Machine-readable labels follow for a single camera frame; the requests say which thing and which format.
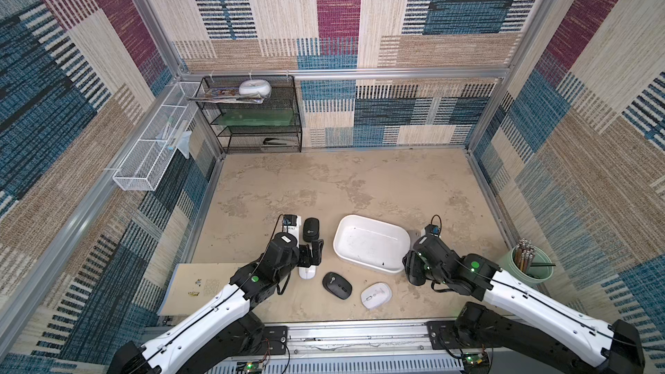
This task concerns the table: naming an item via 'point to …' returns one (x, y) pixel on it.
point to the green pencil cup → (541, 267)
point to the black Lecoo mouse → (337, 285)
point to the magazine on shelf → (227, 95)
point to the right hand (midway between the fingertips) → (409, 259)
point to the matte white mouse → (376, 295)
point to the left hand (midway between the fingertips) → (310, 239)
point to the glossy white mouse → (306, 273)
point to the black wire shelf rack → (255, 139)
